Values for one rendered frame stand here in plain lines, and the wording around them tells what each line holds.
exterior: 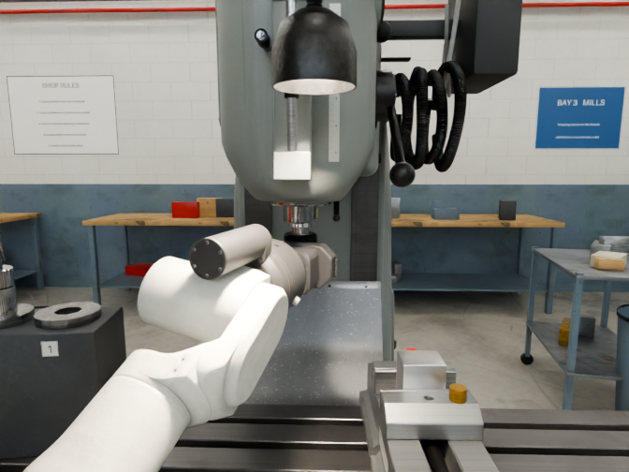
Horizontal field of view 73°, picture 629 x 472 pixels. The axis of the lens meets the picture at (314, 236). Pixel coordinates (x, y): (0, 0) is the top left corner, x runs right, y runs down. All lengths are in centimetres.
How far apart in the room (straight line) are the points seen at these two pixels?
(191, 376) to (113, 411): 5
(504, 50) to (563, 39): 467
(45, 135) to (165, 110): 139
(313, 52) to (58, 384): 57
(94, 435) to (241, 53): 40
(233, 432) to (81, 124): 499
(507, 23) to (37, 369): 92
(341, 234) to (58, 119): 493
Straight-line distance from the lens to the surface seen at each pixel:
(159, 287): 39
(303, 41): 36
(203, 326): 38
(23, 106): 590
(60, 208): 569
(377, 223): 97
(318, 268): 54
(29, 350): 73
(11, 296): 78
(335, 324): 97
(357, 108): 52
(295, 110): 47
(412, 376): 64
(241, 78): 53
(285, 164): 46
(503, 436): 80
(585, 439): 84
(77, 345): 70
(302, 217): 57
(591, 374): 273
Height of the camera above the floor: 135
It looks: 9 degrees down
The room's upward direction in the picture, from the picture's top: straight up
